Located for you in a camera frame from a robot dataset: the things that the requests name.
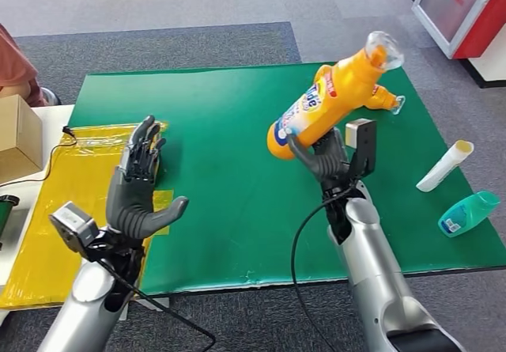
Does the brown cardboard box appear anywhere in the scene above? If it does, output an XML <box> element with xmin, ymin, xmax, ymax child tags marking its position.
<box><xmin>0</xmin><ymin>94</ymin><xmax>44</xmax><ymax>186</ymax></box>

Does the thin black table cable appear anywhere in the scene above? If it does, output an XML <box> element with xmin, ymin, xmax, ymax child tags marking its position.
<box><xmin>0</xmin><ymin>125</ymin><xmax>78</xmax><ymax>189</ymax></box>

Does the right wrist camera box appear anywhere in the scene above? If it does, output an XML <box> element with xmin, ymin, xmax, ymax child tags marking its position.
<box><xmin>345</xmin><ymin>118</ymin><xmax>378</xmax><ymax>179</ymax></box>

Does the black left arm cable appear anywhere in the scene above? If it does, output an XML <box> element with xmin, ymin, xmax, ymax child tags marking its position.
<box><xmin>94</xmin><ymin>257</ymin><xmax>217</xmax><ymax>352</ymax></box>

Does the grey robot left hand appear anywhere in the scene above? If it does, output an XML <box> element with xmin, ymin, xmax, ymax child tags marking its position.
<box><xmin>106</xmin><ymin>115</ymin><xmax>190</xmax><ymax>241</ymax></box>

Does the white paper sheet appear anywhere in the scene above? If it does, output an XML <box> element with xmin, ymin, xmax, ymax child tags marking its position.
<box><xmin>118</xmin><ymin>297</ymin><xmax>170</xmax><ymax>322</ymax></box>

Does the teal plastic bottle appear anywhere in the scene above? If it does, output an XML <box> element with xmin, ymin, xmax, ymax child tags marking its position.
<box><xmin>437</xmin><ymin>191</ymin><xmax>501</xmax><ymax>239</ymax></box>

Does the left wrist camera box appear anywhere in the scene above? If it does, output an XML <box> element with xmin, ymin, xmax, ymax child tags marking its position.
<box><xmin>48</xmin><ymin>201</ymin><xmax>100</xmax><ymax>259</ymax></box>

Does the white red display stand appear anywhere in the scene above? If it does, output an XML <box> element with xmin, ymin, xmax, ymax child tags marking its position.
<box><xmin>412</xmin><ymin>0</ymin><xmax>506</xmax><ymax>61</ymax></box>

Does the white tube bottle yellow end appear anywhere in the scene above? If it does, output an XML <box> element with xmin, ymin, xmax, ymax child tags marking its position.
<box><xmin>416</xmin><ymin>139</ymin><xmax>475</xmax><ymax>194</ymax></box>

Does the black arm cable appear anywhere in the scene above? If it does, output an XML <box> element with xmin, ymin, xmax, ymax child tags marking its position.
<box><xmin>94</xmin><ymin>257</ymin><xmax>217</xmax><ymax>352</ymax></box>
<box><xmin>290</xmin><ymin>184</ymin><xmax>357</xmax><ymax>352</ymax></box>

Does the orange detergent bottle clear cap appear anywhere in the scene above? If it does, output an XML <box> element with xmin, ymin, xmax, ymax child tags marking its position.
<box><xmin>314</xmin><ymin>64</ymin><xmax>406</xmax><ymax>115</ymax></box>
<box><xmin>267</xmin><ymin>31</ymin><xmax>404</xmax><ymax>161</ymax></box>

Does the dark green round object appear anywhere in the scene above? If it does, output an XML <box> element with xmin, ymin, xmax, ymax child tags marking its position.
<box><xmin>0</xmin><ymin>195</ymin><xmax>20</xmax><ymax>238</ymax></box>

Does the yellow plastic wrapped tray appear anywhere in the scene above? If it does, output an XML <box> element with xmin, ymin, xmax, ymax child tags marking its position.
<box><xmin>0</xmin><ymin>121</ymin><xmax>175</xmax><ymax>310</ymax></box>

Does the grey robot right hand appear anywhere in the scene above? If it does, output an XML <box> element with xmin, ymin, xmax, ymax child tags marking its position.
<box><xmin>287</xmin><ymin>127</ymin><xmax>351</xmax><ymax>184</ymax></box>

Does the green table mat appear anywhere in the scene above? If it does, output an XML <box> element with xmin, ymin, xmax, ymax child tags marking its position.
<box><xmin>67</xmin><ymin>62</ymin><xmax>506</xmax><ymax>296</ymax></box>

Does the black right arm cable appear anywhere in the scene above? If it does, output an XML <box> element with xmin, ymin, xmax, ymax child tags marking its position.
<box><xmin>290</xmin><ymin>184</ymin><xmax>357</xmax><ymax>352</ymax></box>

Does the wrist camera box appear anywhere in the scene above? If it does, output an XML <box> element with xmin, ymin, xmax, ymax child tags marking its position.
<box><xmin>345</xmin><ymin>118</ymin><xmax>378</xmax><ymax>179</ymax></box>
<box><xmin>48</xmin><ymin>201</ymin><xmax>100</xmax><ymax>259</ymax></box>

